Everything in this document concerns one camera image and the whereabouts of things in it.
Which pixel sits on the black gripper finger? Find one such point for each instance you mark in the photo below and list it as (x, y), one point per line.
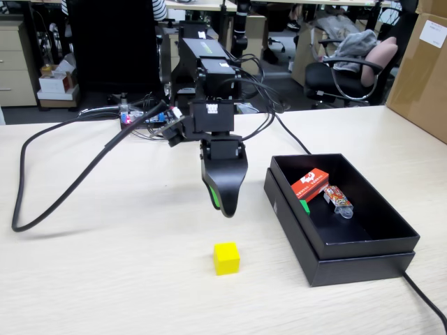
(214, 199)
(227, 178)

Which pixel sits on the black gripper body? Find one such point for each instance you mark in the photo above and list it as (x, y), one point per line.
(213, 118)

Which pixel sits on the yellow wooden cube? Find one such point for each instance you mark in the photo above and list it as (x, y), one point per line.
(227, 260)

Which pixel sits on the green wooden cube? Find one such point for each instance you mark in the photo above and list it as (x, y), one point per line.
(305, 206)

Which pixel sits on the orange printed carton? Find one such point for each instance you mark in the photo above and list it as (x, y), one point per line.
(311, 185)

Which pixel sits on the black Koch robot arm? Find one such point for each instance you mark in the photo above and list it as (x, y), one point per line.
(202, 47)

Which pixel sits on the flat white box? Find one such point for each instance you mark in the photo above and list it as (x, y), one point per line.
(56, 99)

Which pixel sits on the black cardboard box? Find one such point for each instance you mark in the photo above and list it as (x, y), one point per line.
(370, 248)

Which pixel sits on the black open box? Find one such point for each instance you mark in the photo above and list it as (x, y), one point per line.
(363, 270)

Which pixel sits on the white cardboard box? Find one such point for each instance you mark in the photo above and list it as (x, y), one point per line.
(52, 82)

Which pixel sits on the large brown cardboard box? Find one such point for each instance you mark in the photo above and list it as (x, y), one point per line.
(419, 87)

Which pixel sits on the black plate with circuit boards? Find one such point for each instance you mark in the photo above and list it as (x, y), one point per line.
(157, 117)

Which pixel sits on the black pole with white rings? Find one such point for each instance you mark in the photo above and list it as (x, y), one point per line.
(241, 21)

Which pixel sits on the small snack packet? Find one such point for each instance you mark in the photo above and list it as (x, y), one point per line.
(337, 199)

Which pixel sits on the silver monitor stand base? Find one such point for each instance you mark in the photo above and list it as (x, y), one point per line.
(97, 111)

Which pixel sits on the person in striped shirt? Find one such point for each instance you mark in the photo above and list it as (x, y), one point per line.
(160, 10)

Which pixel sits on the black monitor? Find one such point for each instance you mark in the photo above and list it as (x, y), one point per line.
(115, 45)

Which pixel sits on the black office chair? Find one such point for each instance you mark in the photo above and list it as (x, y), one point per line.
(349, 64)

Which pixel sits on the grey cloth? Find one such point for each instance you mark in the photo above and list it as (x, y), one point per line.
(356, 43)

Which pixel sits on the pink cushion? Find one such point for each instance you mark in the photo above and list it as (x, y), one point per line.
(380, 56)

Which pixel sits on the white shipping label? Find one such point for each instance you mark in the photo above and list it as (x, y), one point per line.
(433, 33)

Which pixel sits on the wrist camera with circuit board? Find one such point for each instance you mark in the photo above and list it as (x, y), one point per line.
(173, 134)

